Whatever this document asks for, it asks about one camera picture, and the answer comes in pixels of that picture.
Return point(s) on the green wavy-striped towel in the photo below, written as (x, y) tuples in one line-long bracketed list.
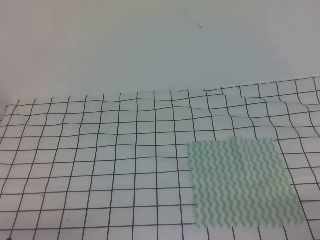
[(241, 183)]

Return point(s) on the white grid-pattern tablecloth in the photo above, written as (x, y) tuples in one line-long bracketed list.
[(116, 168)]

